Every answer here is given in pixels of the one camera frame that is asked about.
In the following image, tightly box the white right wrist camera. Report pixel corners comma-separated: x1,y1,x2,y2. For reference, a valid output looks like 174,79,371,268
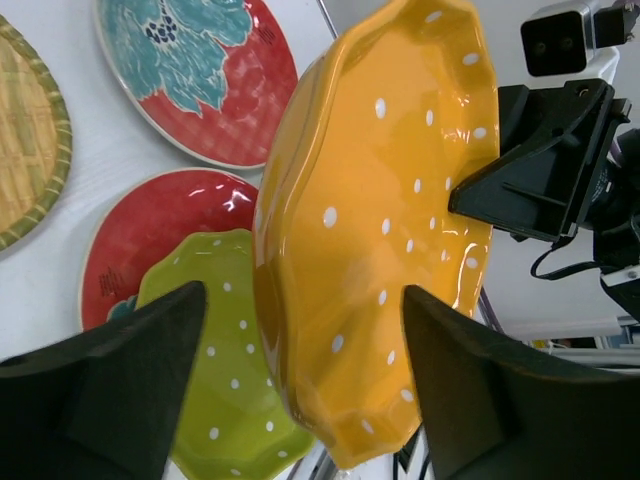
520,1,635,77

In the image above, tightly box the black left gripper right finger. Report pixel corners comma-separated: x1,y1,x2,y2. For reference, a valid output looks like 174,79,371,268
402,285,639,479

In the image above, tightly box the red plate with teal flower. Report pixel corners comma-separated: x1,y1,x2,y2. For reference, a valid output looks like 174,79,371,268
78,168,258,330

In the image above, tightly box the woven bamboo pattern plate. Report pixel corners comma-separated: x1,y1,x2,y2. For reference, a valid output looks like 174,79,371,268
1,18,73,250

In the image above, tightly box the yellow polka dot bowl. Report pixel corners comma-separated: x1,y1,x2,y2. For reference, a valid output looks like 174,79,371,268
253,1,500,469

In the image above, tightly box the green polka dot bowl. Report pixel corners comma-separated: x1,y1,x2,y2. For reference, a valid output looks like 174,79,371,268
136,229,314,479

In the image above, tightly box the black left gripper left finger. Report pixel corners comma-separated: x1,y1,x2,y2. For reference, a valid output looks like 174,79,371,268
1,281,207,479

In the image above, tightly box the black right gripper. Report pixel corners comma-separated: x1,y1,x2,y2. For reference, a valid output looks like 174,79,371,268
449,79,639,279

